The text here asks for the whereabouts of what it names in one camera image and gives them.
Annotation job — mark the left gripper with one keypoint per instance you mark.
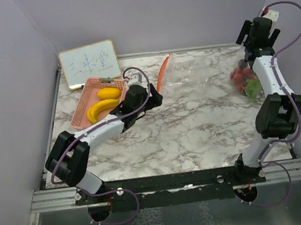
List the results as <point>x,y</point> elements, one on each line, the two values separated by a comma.
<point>154,100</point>

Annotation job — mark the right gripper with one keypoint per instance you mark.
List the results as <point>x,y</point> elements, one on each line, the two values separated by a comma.
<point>246,30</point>

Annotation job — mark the zip bag with yellow fruit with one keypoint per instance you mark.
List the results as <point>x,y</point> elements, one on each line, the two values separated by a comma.
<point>177,78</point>

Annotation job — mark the zip bag with red fruit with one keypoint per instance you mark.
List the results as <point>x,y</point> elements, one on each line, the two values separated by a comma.
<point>240,55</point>

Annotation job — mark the fake yellow mango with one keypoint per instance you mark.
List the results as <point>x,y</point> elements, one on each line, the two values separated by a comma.
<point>108,93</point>

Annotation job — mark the fake banana bunch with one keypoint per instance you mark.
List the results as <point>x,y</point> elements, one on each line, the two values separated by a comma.
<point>97,108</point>

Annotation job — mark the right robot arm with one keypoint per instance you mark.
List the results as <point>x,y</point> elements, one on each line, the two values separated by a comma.
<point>279,114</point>

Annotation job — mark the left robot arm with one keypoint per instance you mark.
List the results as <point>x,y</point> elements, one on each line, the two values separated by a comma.
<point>68,159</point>

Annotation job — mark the fake dark eggplant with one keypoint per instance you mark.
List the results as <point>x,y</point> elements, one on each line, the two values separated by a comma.
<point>242,64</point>

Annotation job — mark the fake red strawberries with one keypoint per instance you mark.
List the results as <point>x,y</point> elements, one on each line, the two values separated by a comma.
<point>240,76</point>

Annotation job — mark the fake green grapes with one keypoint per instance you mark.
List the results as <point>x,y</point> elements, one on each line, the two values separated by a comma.
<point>252,88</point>

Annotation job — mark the small whiteboard with writing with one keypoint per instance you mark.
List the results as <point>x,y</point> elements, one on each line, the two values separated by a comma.
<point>94,60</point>

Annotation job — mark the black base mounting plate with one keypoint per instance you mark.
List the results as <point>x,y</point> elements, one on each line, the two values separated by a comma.
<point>171,189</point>

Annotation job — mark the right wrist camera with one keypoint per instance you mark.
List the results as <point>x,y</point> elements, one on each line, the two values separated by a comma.
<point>273,15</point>

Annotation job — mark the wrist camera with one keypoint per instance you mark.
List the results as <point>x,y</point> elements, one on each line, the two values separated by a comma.
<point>273,15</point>
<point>135,79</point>

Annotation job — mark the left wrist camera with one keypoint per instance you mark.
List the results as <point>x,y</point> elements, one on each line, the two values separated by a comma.
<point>135,79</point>

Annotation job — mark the aluminium frame rail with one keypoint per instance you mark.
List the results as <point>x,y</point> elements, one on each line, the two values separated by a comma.
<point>53,200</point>

